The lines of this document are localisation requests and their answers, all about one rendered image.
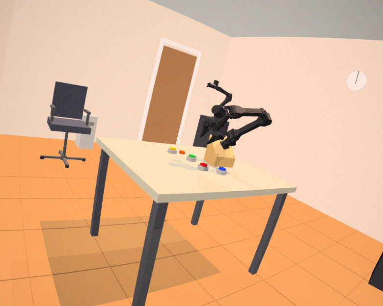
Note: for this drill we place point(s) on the green button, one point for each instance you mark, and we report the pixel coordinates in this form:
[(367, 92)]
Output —
[(191, 158)]

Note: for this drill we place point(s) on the yellow button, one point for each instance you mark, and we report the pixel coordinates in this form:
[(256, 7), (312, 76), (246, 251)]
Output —
[(172, 150)]

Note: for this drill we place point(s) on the red button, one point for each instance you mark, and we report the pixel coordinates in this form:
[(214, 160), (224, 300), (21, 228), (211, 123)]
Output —
[(203, 167)]

